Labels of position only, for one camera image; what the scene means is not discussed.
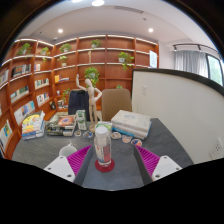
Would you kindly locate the window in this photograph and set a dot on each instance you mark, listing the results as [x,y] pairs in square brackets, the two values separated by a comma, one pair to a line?
[215,70]

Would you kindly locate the wooden artist mannequin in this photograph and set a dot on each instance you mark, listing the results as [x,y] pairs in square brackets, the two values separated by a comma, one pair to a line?
[91,100]

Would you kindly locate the tall green white carton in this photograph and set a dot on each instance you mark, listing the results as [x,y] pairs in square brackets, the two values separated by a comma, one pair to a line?
[81,120]

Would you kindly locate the beige chair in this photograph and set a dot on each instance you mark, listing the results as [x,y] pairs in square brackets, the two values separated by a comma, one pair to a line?
[116,104]

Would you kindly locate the dark blue chair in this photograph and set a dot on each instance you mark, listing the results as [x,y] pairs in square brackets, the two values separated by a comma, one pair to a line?
[78,103]

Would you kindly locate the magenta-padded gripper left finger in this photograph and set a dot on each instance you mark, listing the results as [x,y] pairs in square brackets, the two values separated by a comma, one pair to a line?
[58,166]

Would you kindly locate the colourful book stack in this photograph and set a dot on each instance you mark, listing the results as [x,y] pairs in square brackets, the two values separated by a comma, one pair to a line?
[33,126]

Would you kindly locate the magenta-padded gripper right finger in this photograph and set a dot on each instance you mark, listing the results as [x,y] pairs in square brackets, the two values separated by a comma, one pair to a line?
[165,166]

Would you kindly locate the white wall socket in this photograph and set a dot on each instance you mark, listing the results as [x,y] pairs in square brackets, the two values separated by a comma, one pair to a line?
[218,148]

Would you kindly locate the round orange white sticker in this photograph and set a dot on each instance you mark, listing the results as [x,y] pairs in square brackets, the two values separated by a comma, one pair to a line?
[127,139]

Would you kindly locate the white book stack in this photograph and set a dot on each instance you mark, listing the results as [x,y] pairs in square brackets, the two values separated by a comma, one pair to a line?
[131,123]

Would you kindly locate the white wall switch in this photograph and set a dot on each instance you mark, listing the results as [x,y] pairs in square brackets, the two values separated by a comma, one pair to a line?
[144,90]

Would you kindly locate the grey curtain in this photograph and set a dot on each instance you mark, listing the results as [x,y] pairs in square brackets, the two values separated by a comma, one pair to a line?
[190,63]

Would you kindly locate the wooden shelf unit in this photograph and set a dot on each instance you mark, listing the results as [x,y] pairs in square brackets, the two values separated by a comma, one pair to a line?
[106,70]

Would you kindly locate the low green white box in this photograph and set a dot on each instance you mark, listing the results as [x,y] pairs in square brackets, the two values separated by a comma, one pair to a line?
[105,124]

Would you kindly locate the yellow striped white cup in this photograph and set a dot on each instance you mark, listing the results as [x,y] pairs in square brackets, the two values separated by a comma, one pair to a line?
[67,151]

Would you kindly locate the dark book stack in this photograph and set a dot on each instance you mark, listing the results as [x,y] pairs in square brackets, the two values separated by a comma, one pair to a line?
[61,125]

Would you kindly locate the round blue orange sticker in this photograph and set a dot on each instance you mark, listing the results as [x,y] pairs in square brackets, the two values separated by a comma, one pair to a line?
[136,142]

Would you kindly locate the small blue round sticker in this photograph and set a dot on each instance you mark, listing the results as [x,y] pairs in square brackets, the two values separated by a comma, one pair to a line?
[88,134]

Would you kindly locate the clear plastic drink bottle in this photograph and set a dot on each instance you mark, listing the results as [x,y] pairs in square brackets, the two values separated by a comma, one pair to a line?
[102,148]

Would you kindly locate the ceiling lights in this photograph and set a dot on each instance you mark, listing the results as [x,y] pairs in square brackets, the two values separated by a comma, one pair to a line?
[98,2]

